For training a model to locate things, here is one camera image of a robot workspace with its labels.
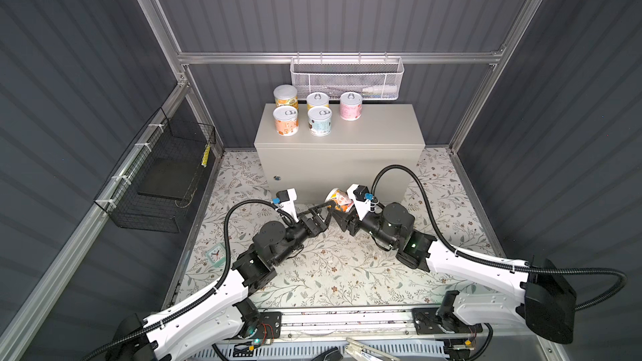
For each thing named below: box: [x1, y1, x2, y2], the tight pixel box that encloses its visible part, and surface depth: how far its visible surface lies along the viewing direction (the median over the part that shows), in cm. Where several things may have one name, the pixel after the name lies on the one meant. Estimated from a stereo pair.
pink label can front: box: [339, 91, 363, 122], surface depth 82 cm
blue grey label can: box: [307, 105, 333, 138], surface depth 77 cm
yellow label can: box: [305, 91, 331, 112], surface depth 82 cm
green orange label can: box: [272, 83, 299, 111], surface depth 80 cm
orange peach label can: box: [272, 105, 300, 138], surface depth 77 cm
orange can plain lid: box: [324, 188, 355, 213], surface depth 68 cm
